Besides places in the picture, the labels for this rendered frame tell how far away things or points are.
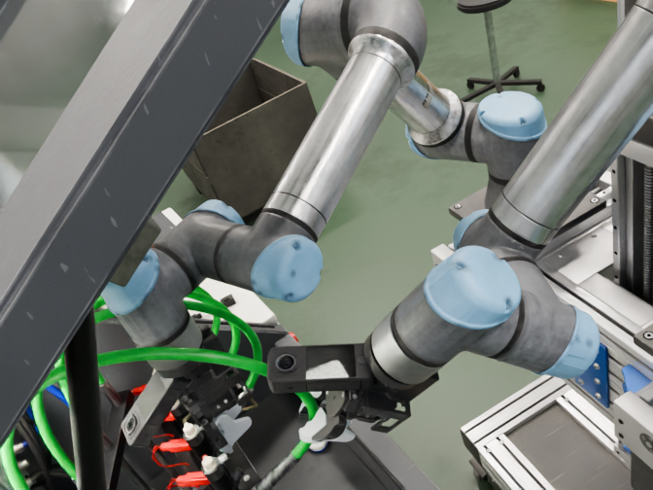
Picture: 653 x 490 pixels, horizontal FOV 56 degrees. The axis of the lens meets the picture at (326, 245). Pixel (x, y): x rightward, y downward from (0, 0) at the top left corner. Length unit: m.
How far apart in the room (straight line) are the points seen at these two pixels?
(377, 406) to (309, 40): 0.52
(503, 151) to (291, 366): 0.67
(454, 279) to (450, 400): 1.77
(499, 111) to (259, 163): 2.32
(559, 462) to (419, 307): 1.35
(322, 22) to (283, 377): 0.50
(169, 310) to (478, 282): 0.37
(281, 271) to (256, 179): 2.75
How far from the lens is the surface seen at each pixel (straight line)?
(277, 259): 0.65
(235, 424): 0.91
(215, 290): 1.47
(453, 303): 0.55
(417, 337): 0.59
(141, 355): 0.69
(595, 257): 1.32
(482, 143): 1.20
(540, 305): 0.62
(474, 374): 2.36
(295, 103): 3.37
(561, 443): 1.92
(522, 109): 1.19
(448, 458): 2.17
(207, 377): 0.85
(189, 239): 0.76
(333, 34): 0.90
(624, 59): 0.66
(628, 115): 0.66
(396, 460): 1.05
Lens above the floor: 1.81
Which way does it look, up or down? 35 degrees down
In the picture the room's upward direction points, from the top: 21 degrees counter-clockwise
